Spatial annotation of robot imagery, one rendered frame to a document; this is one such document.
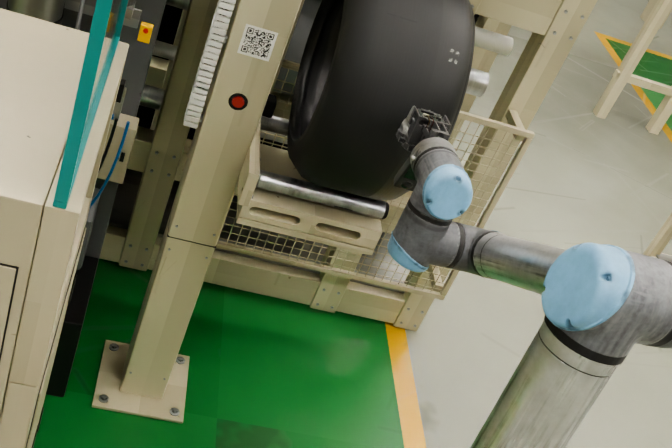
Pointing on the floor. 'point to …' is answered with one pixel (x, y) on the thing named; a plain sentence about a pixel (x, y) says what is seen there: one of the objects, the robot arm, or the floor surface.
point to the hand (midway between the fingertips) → (410, 124)
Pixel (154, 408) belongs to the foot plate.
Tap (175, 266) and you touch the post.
